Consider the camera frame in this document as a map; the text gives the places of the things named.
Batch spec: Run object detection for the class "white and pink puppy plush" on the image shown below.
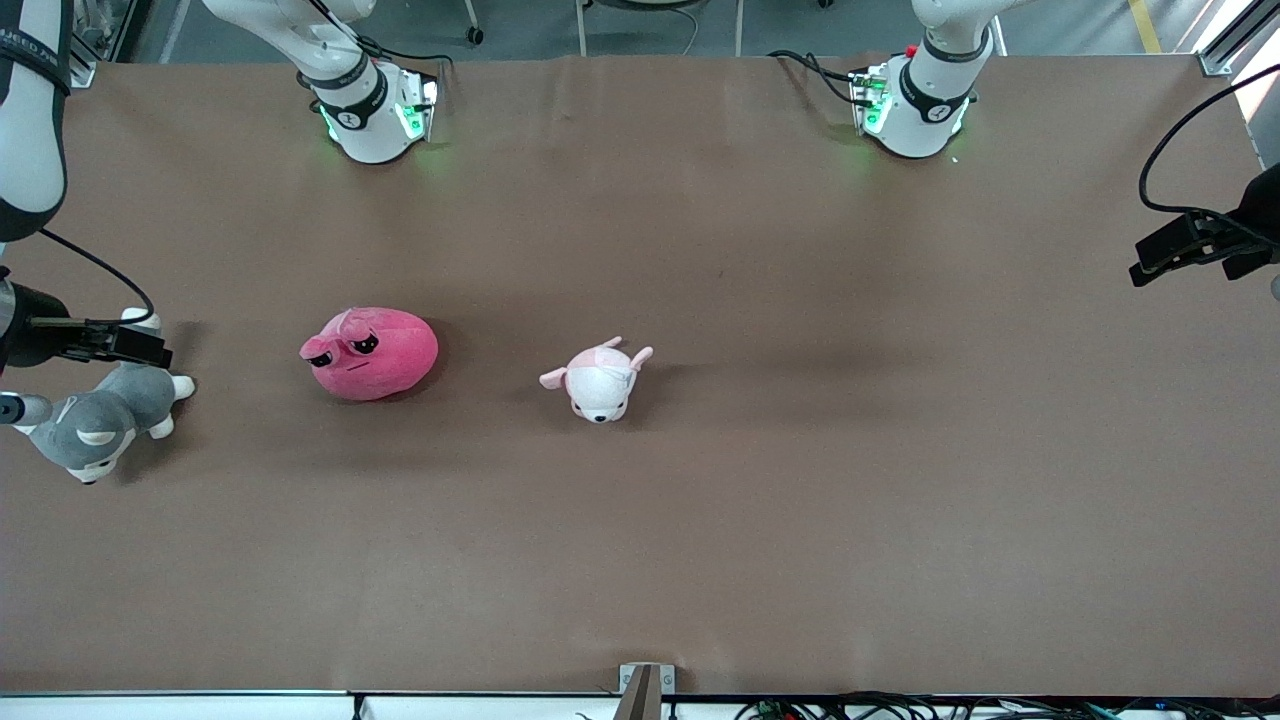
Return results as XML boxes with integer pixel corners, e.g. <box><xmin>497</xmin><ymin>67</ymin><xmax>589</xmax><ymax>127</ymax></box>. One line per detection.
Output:
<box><xmin>539</xmin><ymin>337</ymin><xmax>655</xmax><ymax>425</ymax></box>

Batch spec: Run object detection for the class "aluminium frame profile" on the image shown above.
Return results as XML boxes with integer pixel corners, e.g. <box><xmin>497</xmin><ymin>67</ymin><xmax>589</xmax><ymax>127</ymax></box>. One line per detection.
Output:
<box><xmin>1195</xmin><ymin>0</ymin><xmax>1280</xmax><ymax>77</ymax></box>
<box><xmin>64</xmin><ymin>0</ymin><xmax>97</xmax><ymax>89</ymax></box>

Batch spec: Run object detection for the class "black right arm base cable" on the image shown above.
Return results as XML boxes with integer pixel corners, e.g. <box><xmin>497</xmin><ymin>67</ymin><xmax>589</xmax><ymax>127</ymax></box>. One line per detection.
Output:
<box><xmin>310</xmin><ymin>0</ymin><xmax>450</xmax><ymax>97</ymax></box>

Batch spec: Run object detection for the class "black arm base cable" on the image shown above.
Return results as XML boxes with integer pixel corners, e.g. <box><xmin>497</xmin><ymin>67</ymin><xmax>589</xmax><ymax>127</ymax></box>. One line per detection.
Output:
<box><xmin>310</xmin><ymin>0</ymin><xmax>450</xmax><ymax>97</ymax></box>
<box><xmin>767</xmin><ymin>48</ymin><xmax>873</xmax><ymax>109</ymax></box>

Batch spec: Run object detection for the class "grey camera post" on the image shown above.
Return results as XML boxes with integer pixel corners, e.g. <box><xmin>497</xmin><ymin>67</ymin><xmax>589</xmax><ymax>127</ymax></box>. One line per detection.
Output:
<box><xmin>611</xmin><ymin>665</ymin><xmax>663</xmax><ymax>720</ymax></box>

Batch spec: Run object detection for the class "black cable bundle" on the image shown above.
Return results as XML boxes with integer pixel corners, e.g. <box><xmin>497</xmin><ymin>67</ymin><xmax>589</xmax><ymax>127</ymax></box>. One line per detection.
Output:
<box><xmin>733</xmin><ymin>690</ymin><xmax>1280</xmax><ymax>720</ymax></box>

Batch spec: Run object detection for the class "grey husky plush toy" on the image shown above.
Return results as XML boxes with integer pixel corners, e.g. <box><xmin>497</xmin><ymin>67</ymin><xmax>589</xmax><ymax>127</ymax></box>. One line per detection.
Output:
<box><xmin>27</xmin><ymin>307</ymin><xmax>197</xmax><ymax>486</ymax></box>

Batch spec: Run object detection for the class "silver mount bracket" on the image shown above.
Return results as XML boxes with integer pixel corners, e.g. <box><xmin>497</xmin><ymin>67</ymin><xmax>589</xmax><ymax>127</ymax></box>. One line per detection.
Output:
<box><xmin>619</xmin><ymin>662</ymin><xmax>677</xmax><ymax>696</ymax></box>

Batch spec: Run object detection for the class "black left arm base cable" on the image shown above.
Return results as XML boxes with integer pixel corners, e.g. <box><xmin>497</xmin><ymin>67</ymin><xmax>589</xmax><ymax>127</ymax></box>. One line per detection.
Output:
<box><xmin>767</xmin><ymin>48</ymin><xmax>873</xmax><ymax>109</ymax></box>

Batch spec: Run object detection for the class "pink round plush toy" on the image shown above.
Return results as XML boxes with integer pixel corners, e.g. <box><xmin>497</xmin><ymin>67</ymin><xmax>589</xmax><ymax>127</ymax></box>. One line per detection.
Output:
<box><xmin>299</xmin><ymin>306</ymin><xmax>440</xmax><ymax>403</ymax></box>

